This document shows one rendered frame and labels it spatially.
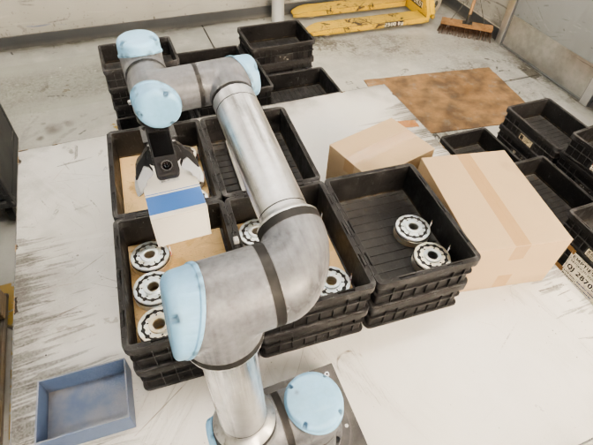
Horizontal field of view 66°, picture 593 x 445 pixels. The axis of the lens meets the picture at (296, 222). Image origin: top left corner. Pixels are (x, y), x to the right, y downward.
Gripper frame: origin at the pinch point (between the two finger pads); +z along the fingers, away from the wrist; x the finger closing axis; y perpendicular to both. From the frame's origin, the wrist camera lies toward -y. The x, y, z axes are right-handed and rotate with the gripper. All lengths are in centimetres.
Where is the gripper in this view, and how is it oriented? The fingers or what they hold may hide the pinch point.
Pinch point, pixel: (172, 191)
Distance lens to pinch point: 107.7
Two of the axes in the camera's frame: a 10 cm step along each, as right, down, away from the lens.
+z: -0.4, 6.8, 7.3
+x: -9.3, 2.4, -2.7
